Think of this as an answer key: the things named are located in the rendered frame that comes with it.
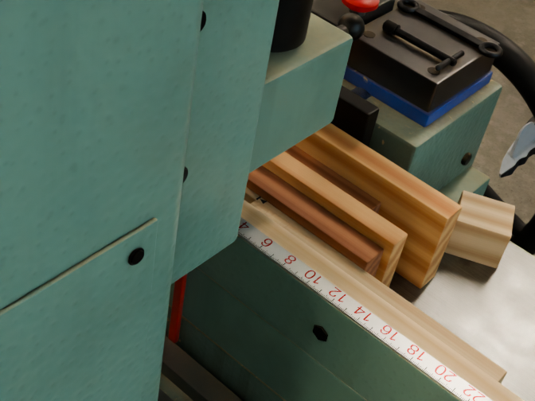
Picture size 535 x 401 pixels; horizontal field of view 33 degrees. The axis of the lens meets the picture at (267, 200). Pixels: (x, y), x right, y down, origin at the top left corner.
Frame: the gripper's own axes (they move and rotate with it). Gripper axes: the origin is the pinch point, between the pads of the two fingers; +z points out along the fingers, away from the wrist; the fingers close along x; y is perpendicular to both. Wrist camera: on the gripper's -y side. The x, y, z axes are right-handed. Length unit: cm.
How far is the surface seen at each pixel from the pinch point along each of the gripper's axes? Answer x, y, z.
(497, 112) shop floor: -45, -106, -85
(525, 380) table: 16, 34, 35
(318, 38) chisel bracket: -4, 50, 32
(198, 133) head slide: 1, 59, 45
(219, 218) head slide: 1, 51, 45
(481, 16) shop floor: -76, -120, -125
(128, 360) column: 5, 56, 55
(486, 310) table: 11.3, 32.6, 32.2
